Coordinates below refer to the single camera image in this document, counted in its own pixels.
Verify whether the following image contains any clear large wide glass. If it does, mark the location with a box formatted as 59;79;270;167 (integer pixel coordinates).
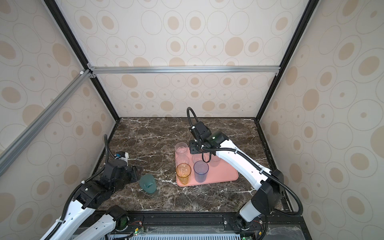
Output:
192;154;204;163

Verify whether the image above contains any blue translucent tall cup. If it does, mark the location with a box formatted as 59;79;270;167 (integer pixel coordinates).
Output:
194;161;209;183

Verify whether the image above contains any clear wide faceted tumbler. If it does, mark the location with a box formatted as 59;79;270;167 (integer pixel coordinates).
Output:
176;155;190;167

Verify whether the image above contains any yellow translucent tall glass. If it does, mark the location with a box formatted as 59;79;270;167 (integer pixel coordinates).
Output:
176;163;192;185

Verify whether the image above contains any pink plastic tray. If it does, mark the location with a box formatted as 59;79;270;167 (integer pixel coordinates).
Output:
175;149;239;187

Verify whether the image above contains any clear faceted short tumbler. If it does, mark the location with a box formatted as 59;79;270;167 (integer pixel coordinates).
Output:
209;155;221;168

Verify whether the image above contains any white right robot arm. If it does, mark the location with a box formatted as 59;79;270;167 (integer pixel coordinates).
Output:
189;121;284;223

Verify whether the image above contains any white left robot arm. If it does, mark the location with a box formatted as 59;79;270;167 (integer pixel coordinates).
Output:
41;151;142;240

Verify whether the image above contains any green translucent cup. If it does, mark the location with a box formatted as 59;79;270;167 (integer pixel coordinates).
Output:
139;174;157;194

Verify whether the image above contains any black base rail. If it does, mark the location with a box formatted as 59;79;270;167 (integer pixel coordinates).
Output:
111;211;311;240

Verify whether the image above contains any black corrugated left cable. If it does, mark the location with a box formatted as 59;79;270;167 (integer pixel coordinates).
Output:
41;134;118;240

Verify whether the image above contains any black corrugated cable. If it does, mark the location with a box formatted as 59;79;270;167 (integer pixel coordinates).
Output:
186;106;304;217
41;134;118;240

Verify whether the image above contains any aluminium frame rail back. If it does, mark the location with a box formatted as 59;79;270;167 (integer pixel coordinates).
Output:
91;66;280;74

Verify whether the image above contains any aluminium frame rail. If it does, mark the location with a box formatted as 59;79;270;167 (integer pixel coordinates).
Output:
91;66;280;74
1;69;91;175

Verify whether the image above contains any aluminium frame rail left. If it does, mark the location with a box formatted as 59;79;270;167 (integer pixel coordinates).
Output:
1;69;91;175

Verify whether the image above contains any black corrugated right cable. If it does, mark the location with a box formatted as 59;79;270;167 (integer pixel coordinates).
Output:
186;106;304;217

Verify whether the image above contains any black corner frame post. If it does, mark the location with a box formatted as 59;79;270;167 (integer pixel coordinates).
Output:
255;0;320;123

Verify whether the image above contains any black left corner post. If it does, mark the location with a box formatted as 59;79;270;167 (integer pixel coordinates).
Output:
43;0;120;122

